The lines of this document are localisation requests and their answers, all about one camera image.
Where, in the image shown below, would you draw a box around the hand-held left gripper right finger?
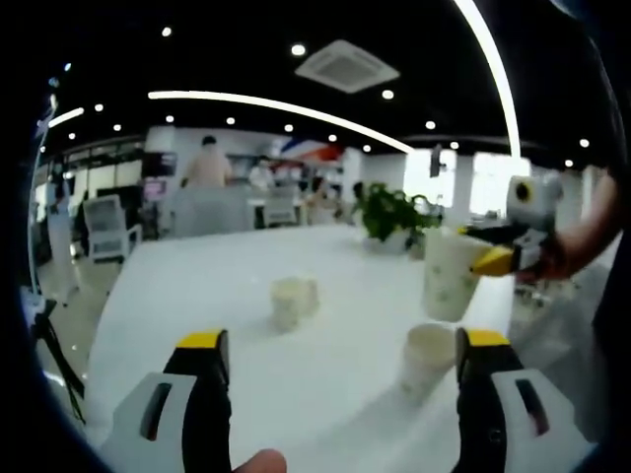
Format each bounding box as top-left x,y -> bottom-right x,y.
456,327 -> 592,473

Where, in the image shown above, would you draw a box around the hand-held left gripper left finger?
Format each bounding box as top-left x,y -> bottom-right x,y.
112,328 -> 233,473

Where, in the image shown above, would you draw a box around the person's right hand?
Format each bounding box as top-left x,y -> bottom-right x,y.
517,231 -> 584,284

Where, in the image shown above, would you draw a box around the person's left hand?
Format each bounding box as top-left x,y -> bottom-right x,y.
231,447 -> 288,473

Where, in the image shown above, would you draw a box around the linear ceiling light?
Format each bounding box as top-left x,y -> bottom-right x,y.
147,90 -> 416,153
47,106 -> 86,128
453,0 -> 523,160

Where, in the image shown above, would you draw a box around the small glass vase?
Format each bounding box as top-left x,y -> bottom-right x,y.
408,231 -> 430,260

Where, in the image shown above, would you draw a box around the green potted plant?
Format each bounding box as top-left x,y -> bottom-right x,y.
352,181 -> 443,255

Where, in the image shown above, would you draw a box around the black tripod stand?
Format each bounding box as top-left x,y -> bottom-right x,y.
29,307 -> 88,425

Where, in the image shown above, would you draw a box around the white table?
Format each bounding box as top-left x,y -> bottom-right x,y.
86,224 -> 524,473

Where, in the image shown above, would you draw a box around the white armrest chair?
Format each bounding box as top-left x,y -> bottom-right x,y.
260,186 -> 302,228
82,193 -> 145,262

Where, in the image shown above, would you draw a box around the ceiling air vent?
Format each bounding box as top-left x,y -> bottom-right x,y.
294,39 -> 401,95

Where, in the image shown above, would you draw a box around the grey fabric chair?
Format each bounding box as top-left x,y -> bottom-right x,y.
170,185 -> 257,237

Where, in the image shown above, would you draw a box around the tall thin pole stand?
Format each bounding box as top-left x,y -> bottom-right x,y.
27,93 -> 58,297

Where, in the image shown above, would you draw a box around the round ceiling downlights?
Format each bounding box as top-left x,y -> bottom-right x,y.
41,27 -> 591,169

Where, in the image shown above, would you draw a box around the red blue wall banner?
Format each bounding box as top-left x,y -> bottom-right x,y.
275,137 -> 344,162

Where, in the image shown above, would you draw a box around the dark wall screen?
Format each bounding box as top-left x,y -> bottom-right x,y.
142,151 -> 178,177

